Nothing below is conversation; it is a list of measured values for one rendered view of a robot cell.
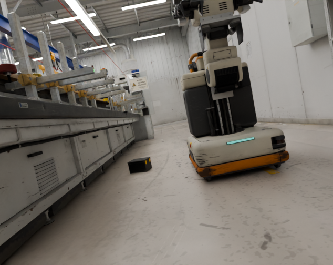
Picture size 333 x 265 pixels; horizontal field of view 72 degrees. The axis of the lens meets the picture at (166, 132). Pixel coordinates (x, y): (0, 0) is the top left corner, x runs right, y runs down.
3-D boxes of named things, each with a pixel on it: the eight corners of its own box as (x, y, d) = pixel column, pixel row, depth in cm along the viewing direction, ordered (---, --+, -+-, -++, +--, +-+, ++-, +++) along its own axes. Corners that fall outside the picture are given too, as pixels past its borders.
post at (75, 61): (90, 116, 187) (77, 58, 184) (89, 116, 183) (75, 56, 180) (86, 117, 187) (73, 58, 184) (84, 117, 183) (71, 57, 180)
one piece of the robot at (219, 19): (199, 54, 160) (194, 22, 158) (238, 46, 160) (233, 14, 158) (204, 47, 144) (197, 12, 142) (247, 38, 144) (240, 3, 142)
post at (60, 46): (78, 110, 162) (62, 42, 158) (76, 110, 158) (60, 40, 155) (73, 111, 162) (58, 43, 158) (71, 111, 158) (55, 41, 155)
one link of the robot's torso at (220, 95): (211, 100, 180) (205, 69, 178) (246, 93, 180) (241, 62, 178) (219, 98, 153) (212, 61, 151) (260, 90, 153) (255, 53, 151)
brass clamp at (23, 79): (45, 87, 118) (43, 77, 118) (30, 83, 105) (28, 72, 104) (34, 89, 118) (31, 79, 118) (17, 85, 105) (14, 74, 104)
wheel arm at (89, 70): (95, 75, 115) (93, 67, 115) (93, 73, 112) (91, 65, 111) (10, 92, 115) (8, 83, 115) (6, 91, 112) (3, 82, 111)
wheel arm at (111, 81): (114, 84, 165) (113, 78, 165) (113, 83, 161) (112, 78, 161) (55, 96, 165) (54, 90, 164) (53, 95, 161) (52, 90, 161)
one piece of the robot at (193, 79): (192, 148, 212) (175, 58, 206) (249, 136, 212) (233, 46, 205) (197, 153, 179) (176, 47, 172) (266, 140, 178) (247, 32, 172)
